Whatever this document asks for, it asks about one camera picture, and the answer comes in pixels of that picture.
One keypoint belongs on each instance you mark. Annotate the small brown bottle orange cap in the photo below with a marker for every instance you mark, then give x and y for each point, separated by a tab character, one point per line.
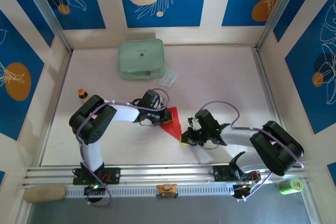
82	96

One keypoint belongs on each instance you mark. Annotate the aluminium side rail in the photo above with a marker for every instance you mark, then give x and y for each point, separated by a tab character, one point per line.
262	64
60	87

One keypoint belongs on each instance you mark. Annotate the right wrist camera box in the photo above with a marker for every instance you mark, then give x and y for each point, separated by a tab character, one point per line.
207	120

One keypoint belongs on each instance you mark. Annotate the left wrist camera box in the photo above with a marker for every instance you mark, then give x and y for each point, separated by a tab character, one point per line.
150	99

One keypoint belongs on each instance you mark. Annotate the red paper sheet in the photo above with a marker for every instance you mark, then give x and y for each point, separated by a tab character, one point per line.
174	129

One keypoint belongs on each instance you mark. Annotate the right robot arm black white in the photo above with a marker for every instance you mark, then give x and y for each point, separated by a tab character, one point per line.
278	148

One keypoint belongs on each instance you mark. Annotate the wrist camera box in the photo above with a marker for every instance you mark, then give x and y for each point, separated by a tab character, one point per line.
150	99
207	120

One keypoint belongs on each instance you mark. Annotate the clear plastic packet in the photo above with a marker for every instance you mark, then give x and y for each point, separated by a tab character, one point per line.
168	79

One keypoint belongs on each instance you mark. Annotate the green cup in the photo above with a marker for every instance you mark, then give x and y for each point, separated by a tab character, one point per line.
290	186

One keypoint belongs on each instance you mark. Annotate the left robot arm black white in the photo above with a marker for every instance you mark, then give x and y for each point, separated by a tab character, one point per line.
92	155

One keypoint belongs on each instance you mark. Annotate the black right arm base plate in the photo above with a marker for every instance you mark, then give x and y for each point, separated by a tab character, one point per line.
220	172

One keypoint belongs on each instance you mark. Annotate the mint green zip pouch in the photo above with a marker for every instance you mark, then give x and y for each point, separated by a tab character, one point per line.
141	58

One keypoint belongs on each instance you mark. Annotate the beige foam block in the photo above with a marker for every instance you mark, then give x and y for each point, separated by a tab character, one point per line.
44	193

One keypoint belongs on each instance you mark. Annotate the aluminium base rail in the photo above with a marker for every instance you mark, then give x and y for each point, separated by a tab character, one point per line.
162	172

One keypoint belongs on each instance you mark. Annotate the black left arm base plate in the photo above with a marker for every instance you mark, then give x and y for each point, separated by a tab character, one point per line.
115	175

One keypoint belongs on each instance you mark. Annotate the yellow orange clamp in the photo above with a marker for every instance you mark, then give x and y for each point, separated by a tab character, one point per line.
167	190

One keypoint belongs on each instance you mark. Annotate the aluminium corner post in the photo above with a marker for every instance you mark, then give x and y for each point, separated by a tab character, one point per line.
278	11
48	11

